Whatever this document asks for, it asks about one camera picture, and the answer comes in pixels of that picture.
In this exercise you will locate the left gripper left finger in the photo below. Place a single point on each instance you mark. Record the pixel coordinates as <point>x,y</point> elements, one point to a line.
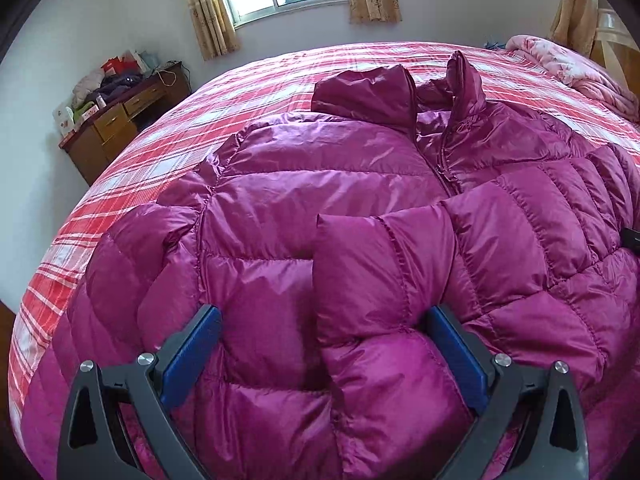
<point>94,441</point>

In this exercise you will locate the left beige curtain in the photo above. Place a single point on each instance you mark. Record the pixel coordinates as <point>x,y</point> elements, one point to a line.
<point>213,28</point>

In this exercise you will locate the magenta puffer jacket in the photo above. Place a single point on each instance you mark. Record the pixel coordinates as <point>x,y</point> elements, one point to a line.
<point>323,238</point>

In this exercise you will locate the clutter pile on desk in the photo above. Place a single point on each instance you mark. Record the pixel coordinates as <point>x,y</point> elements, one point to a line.
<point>102,86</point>

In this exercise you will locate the red plaid bed cover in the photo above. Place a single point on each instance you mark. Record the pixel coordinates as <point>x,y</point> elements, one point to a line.
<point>199,125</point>

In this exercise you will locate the wooden headboard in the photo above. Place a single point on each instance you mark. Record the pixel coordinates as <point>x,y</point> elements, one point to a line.
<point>615,49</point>

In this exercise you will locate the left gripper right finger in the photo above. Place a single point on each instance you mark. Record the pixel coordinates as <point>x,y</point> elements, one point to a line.
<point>543,403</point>

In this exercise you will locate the brown wooden desk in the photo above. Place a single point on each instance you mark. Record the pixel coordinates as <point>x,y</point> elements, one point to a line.
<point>104,135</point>

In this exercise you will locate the side beige curtain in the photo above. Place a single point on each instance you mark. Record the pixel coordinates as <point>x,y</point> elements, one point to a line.
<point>575,25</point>

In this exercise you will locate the pink folded quilt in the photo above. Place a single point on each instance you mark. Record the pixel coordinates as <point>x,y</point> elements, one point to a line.
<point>581,74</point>

